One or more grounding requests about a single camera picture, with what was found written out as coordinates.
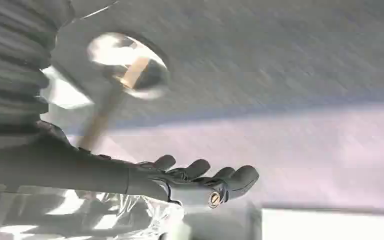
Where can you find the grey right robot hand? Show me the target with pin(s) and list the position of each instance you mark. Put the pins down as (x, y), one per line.
(79, 175)

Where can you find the clear plastic bag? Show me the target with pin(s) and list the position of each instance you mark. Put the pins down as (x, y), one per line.
(89, 215)

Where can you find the round shiny metal part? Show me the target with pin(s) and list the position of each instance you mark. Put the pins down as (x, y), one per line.
(119, 53)

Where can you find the ribbed grey right arm sleeve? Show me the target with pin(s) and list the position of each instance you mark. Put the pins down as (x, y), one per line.
(10, 59)

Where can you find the pale metal tray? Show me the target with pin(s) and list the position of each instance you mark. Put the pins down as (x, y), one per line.
(324, 225)

